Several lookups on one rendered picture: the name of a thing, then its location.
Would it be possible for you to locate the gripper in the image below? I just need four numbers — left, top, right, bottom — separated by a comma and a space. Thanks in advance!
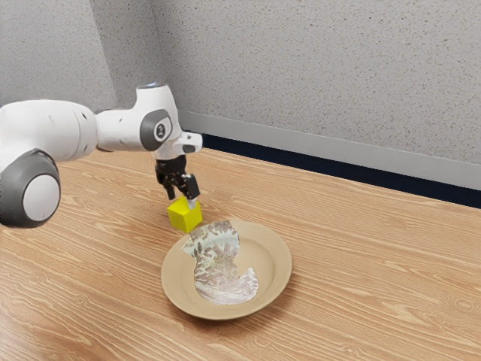
154, 155, 201, 210

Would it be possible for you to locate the yellow block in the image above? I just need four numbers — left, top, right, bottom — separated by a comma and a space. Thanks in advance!
167, 196, 204, 232

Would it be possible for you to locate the tan plate with mottled print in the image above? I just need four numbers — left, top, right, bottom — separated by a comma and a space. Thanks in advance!
160, 219, 293, 321

